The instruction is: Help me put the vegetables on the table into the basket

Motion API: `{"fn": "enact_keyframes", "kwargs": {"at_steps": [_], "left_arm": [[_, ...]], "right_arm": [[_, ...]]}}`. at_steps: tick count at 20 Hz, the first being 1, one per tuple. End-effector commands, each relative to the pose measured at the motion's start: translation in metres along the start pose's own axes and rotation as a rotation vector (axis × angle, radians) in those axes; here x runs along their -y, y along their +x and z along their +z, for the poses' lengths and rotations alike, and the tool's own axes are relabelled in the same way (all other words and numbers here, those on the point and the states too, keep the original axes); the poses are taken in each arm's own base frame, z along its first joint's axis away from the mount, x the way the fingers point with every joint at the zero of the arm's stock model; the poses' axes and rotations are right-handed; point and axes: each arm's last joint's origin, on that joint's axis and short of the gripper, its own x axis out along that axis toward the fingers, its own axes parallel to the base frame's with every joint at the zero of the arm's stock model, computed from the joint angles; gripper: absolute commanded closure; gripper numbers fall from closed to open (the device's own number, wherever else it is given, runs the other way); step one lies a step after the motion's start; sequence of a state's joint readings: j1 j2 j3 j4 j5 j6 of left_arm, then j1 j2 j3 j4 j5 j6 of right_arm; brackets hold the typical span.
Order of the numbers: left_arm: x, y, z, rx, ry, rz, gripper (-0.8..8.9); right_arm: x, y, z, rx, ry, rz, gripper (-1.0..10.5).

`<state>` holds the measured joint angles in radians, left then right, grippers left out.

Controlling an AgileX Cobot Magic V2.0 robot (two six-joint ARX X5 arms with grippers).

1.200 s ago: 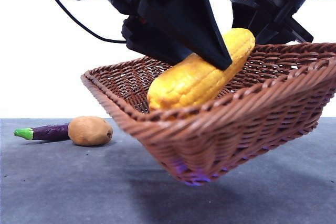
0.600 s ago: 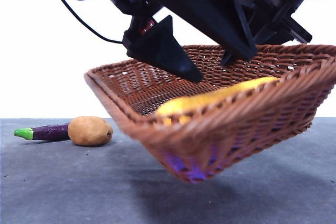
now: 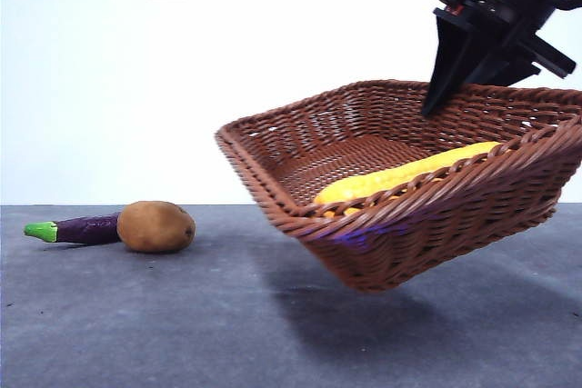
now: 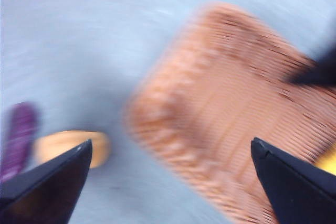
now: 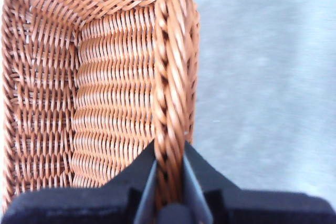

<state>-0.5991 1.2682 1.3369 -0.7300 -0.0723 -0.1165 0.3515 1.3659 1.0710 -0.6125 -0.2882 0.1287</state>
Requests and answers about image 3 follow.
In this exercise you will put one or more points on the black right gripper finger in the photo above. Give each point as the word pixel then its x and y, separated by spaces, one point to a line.
pixel 448 61
pixel 509 65

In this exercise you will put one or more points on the purple eggplant with green stem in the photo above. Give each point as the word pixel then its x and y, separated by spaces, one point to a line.
pixel 86 229

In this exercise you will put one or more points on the yellow corn cob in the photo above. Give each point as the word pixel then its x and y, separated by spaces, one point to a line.
pixel 386 179

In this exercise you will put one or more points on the brown wicker basket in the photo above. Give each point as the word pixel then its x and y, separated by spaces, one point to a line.
pixel 409 242

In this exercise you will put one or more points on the brown potato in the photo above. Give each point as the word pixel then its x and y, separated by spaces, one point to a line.
pixel 154 226

